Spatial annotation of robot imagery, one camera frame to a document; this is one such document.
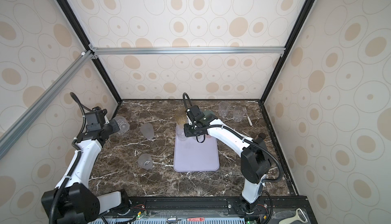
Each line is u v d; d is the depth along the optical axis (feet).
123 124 2.88
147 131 3.19
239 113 3.59
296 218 2.29
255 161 1.51
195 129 1.97
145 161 2.87
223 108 3.67
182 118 3.50
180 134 3.26
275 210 2.41
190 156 2.98
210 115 2.04
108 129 2.34
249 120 3.51
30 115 1.88
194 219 2.28
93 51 2.95
